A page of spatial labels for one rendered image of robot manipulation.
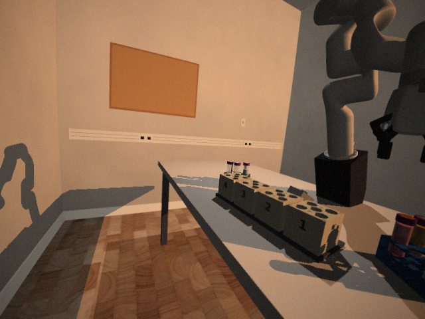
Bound blue tube rack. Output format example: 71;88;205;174
375;235;425;300

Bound tan bucket adapter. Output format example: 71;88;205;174
283;200;344;256
218;173;252;202
254;188;303;232
234;179;274;215

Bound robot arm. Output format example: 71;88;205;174
313;0;425;160

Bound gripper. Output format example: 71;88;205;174
370;84;425;160

